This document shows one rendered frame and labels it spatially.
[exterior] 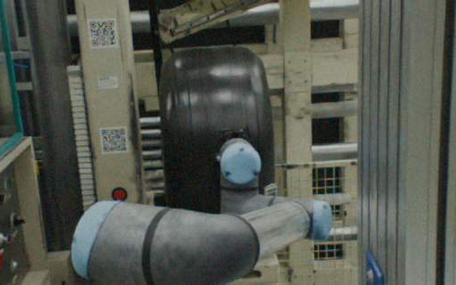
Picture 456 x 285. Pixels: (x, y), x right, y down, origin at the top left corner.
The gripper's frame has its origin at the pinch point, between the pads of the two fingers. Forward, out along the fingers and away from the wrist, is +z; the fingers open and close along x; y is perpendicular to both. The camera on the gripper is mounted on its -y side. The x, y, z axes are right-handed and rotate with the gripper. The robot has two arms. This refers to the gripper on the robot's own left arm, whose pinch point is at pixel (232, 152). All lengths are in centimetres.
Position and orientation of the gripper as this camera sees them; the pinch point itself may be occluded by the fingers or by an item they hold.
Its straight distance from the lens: 155.2
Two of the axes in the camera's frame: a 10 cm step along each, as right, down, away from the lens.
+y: -0.6, -9.9, -1.4
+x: -10.0, 0.6, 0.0
